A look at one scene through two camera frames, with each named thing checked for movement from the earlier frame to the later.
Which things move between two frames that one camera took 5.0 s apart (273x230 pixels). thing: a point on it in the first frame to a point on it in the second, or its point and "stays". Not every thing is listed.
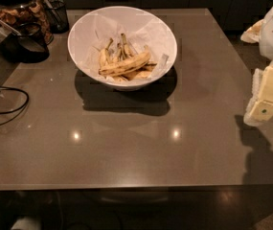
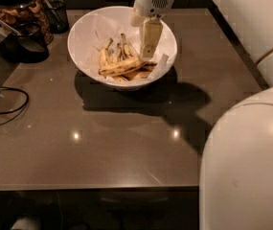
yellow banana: [125, 66] stays
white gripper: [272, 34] to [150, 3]
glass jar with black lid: [16, 4] stays
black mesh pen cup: [57, 16] stays
